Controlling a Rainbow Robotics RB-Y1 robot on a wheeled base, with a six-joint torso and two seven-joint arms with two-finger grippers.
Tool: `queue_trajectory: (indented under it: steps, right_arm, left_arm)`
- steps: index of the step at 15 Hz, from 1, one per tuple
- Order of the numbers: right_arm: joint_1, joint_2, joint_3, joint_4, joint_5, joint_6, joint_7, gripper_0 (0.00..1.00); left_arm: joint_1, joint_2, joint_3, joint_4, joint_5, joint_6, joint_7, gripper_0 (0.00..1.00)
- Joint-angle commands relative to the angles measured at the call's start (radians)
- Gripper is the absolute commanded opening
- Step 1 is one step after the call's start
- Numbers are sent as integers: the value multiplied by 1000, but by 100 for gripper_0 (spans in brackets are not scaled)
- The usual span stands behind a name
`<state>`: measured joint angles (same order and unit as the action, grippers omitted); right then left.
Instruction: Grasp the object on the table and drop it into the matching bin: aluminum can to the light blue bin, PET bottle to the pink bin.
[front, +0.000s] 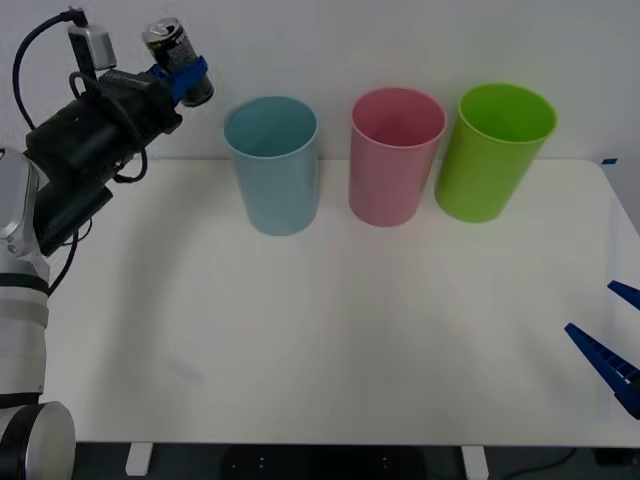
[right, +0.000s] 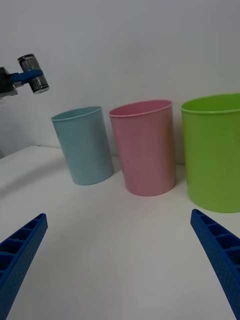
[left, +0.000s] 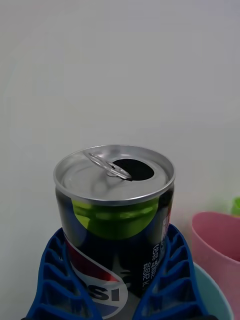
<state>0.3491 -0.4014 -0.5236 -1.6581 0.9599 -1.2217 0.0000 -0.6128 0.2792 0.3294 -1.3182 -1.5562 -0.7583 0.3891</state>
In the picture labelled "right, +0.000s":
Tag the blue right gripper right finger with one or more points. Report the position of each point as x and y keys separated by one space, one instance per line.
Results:
x=222 y=257

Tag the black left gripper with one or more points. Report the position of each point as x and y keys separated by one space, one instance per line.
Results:
x=5 y=83

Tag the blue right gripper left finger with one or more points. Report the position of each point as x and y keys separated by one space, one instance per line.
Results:
x=17 y=260

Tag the black drink can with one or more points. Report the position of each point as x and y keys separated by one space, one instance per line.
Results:
x=30 y=63

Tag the pale blue plastic bin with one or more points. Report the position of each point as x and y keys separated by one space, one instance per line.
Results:
x=85 y=147

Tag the green plastic bin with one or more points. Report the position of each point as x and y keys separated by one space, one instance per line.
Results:
x=212 y=160

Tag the pink plastic bin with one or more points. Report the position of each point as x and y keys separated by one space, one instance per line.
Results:
x=147 y=152

